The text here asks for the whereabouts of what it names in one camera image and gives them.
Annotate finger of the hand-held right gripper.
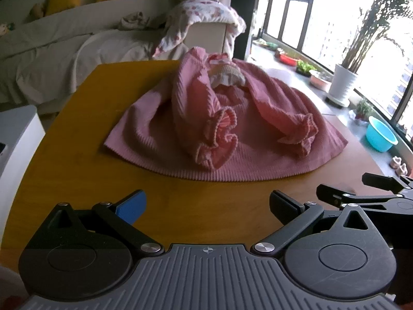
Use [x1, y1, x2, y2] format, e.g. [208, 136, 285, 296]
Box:
[316, 184, 392, 209]
[361, 173, 413, 192]

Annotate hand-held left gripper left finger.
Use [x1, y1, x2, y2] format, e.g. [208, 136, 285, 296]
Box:
[42, 190, 165, 257]

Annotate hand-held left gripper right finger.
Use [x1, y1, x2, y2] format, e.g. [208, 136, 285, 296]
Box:
[252, 190, 376, 259]

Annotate pink knitted dress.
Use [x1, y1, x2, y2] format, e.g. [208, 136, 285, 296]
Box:
[103, 47, 349, 182]

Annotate pink figurines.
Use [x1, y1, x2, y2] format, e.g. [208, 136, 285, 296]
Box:
[390, 157, 409, 175]

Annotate blue plastic basin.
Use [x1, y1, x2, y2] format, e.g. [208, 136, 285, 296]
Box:
[365, 116, 399, 153]

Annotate small potted plant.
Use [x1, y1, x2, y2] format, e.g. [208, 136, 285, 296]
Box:
[355, 98, 375, 125]

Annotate tall plant in white pot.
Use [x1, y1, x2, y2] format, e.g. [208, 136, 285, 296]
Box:
[326, 0, 413, 108]

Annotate pink plastic basin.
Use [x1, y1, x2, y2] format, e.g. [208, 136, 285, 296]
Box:
[309, 69, 333, 92]

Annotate red plastic basin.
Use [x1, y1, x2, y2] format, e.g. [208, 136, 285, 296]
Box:
[278, 52, 300, 67]

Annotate green plastic basin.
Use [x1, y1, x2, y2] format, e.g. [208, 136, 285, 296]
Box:
[255, 39, 280, 50]

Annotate white covered sofa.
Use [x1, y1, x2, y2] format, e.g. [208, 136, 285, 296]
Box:
[0, 0, 191, 113]

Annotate crumpled grey cloth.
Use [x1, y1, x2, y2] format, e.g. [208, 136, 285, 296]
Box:
[118, 11, 150, 31]

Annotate beige cabinet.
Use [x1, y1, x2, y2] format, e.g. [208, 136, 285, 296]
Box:
[182, 19, 231, 54]

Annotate floral blanket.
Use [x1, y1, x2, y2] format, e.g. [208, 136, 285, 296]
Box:
[152, 0, 247, 60]

